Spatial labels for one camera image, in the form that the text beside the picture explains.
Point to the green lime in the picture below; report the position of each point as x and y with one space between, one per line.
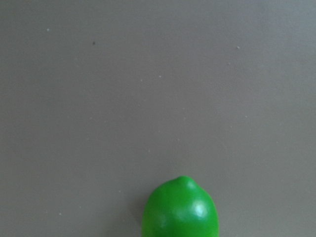
180 208

